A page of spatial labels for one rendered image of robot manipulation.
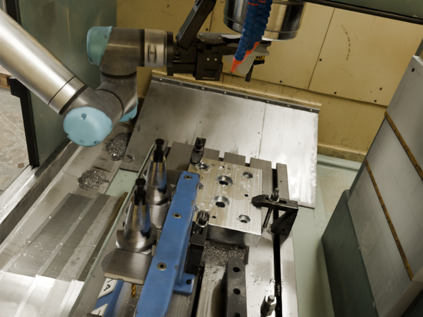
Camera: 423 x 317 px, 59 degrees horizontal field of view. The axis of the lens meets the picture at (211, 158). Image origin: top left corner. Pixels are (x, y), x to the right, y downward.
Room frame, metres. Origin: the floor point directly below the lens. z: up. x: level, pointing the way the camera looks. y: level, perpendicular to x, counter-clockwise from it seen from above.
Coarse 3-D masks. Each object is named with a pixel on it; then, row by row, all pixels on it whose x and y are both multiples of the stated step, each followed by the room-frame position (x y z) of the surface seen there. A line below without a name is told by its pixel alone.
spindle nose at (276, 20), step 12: (228, 0) 0.76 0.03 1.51; (240, 0) 0.73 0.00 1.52; (276, 0) 0.72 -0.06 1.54; (288, 0) 0.72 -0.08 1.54; (228, 12) 0.75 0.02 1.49; (240, 12) 0.73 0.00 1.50; (276, 12) 0.72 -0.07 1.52; (288, 12) 0.73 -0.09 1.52; (300, 12) 0.75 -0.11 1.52; (228, 24) 0.75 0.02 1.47; (240, 24) 0.73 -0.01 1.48; (276, 24) 0.72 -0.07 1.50; (288, 24) 0.73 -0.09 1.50; (300, 24) 0.77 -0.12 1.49; (264, 36) 0.72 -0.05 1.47; (276, 36) 0.72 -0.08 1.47; (288, 36) 0.74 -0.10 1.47
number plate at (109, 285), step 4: (108, 280) 0.51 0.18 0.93; (112, 280) 0.51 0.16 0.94; (104, 284) 0.51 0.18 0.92; (108, 284) 0.50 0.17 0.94; (112, 284) 0.49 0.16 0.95; (104, 288) 0.49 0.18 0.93; (108, 288) 0.49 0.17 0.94; (112, 288) 0.48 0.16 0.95; (100, 292) 0.49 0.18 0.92; (104, 292) 0.48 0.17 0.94; (108, 292) 0.47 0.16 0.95; (100, 296) 0.47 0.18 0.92
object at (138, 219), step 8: (128, 208) 0.40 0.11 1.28; (136, 208) 0.39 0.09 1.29; (144, 208) 0.39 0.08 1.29; (128, 216) 0.39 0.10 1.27; (136, 216) 0.39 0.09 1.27; (144, 216) 0.39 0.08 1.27; (128, 224) 0.39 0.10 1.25; (136, 224) 0.38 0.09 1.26; (144, 224) 0.39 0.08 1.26; (128, 232) 0.38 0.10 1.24; (136, 232) 0.38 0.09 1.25; (144, 232) 0.39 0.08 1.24; (128, 240) 0.38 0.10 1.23; (136, 240) 0.38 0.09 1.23; (144, 240) 0.39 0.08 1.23
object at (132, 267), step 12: (120, 252) 0.36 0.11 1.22; (132, 252) 0.37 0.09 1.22; (108, 264) 0.34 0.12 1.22; (120, 264) 0.34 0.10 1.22; (132, 264) 0.35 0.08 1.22; (144, 264) 0.35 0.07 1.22; (108, 276) 0.32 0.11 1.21; (120, 276) 0.32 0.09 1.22; (132, 276) 0.33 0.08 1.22; (144, 276) 0.33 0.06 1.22
